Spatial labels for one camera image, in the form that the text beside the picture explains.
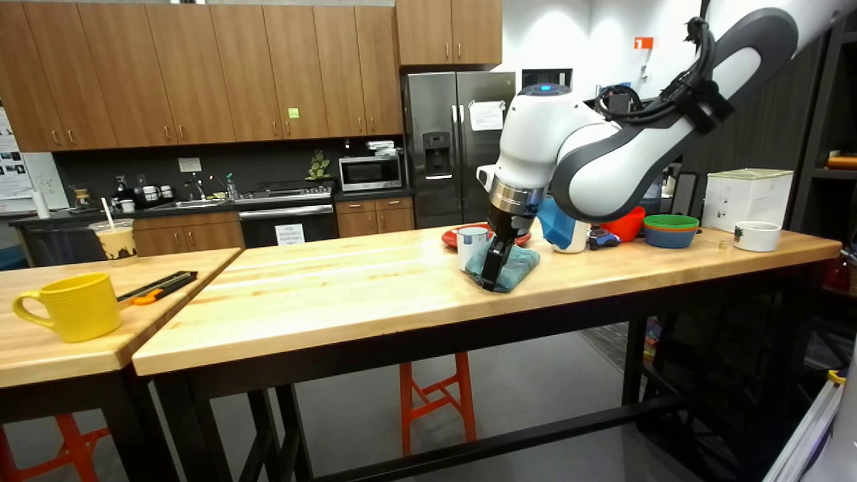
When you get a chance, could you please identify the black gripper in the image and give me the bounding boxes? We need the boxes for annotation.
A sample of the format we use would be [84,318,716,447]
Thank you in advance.
[473,205,539,295]

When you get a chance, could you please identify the teal towel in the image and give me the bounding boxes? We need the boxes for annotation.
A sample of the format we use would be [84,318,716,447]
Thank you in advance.
[462,237,544,295]

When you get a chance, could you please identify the small white printed cup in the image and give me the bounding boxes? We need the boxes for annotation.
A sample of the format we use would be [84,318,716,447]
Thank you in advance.
[456,224,493,273]

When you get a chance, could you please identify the tall white cup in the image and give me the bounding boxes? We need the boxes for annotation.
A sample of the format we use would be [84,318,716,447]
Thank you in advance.
[570,220,594,253]

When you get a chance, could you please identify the plastic drink cup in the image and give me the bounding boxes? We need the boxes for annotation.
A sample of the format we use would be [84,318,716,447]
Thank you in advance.
[92,196,138,263]

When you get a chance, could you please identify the black refrigerator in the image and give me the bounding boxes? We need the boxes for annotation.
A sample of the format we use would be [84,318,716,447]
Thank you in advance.
[401,69,519,229]

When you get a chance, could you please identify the red bowl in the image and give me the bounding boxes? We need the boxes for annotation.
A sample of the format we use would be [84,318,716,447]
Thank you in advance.
[604,205,649,247]

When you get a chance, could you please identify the orange metal stool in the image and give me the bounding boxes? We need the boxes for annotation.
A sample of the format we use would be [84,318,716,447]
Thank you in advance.
[396,350,479,458]
[0,413,116,482]

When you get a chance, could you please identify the white paper on refrigerator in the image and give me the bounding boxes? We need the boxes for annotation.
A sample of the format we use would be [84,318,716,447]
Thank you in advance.
[469,99,509,134]

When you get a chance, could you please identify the silver microwave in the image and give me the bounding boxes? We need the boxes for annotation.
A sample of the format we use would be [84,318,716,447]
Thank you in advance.
[335,152,406,196]

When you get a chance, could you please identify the wooden table with black legs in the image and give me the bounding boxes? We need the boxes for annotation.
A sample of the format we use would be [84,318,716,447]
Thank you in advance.
[0,247,244,482]
[130,224,844,482]

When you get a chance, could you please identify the blue bowl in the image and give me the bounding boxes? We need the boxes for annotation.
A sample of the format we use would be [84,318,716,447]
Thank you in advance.
[643,227,698,251]

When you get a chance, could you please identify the green bowl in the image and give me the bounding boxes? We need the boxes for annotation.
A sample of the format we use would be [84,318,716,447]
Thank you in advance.
[643,211,702,236]

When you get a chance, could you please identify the green potted plant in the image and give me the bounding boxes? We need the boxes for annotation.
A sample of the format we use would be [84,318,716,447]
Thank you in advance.
[304,148,335,185]

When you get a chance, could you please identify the black oven with paper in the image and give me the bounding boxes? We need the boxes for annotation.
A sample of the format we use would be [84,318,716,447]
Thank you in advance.
[235,201,338,248]

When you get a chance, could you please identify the white cardboard box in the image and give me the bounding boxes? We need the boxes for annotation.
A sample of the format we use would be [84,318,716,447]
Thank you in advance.
[702,166,796,236]

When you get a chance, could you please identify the wooden lower cabinets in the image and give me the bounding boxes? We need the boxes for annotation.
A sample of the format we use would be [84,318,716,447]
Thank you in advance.
[130,196,417,259]

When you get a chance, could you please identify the wooden cabinets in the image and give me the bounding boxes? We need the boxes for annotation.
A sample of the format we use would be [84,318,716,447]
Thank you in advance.
[130,196,417,259]
[0,0,505,156]

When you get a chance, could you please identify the black and orange utility knife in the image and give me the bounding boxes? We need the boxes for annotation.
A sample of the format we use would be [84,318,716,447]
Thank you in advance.
[116,267,200,307]

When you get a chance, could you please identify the wooden upper cabinets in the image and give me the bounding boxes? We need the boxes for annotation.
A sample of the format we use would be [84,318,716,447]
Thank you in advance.
[0,0,505,156]

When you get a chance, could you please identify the yellow mug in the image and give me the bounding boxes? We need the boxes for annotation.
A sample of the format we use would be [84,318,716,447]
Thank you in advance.
[11,271,125,346]

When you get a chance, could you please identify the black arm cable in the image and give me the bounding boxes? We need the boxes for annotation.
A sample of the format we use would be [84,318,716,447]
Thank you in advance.
[586,12,737,136]

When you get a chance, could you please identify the dark wall shelf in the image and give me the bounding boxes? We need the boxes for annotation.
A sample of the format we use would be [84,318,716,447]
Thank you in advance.
[787,15,857,296]

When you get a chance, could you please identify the white wall poster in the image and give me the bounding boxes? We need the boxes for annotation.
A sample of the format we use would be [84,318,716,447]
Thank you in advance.
[0,105,69,216]

